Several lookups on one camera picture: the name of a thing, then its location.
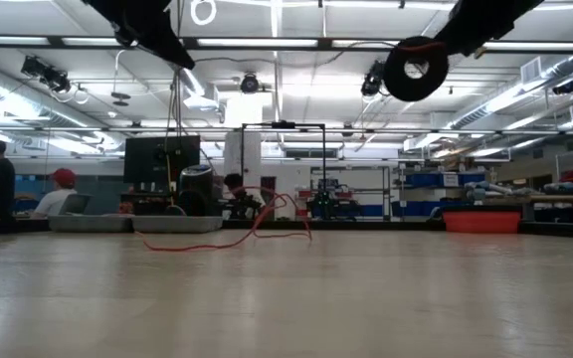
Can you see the blue storage bins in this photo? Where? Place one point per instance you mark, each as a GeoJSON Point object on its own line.
{"type": "Point", "coordinates": [426, 180]}

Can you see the yellow hanging tag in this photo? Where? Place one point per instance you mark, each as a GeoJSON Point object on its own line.
{"type": "Point", "coordinates": [479, 53]}

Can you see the wooden workbench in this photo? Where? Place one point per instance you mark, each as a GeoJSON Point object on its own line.
{"type": "Point", "coordinates": [565, 199]}

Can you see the black tower fan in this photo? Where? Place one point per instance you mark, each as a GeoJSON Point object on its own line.
{"type": "Point", "coordinates": [196, 194]}

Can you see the silver air duct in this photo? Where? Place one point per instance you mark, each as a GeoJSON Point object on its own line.
{"type": "Point", "coordinates": [515, 97]}

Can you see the grey open tool case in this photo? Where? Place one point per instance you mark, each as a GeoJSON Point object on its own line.
{"type": "Point", "coordinates": [167, 224]}

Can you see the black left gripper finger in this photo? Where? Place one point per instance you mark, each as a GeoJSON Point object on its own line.
{"type": "Point", "coordinates": [167, 42]}

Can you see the black overhead camera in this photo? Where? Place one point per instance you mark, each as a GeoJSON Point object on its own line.
{"type": "Point", "coordinates": [249, 83]}

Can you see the black metal frame stand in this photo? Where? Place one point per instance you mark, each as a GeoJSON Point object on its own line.
{"type": "Point", "coordinates": [282, 125]}

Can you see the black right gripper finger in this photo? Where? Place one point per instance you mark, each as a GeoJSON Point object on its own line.
{"type": "Point", "coordinates": [460, 37]}

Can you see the black monitor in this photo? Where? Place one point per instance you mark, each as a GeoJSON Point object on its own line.
{"type": "Point", "coordinates": [162, 159]}

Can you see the black ceiling camera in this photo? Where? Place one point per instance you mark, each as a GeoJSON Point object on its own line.
{"type": "Point", "coordinates": [372, 82]}
{"type": "Point", "coordinates": [45, 74]}

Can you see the red plastic bin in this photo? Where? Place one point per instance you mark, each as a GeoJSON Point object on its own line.
{"type": "Point", "coordinates": [480, 222]}

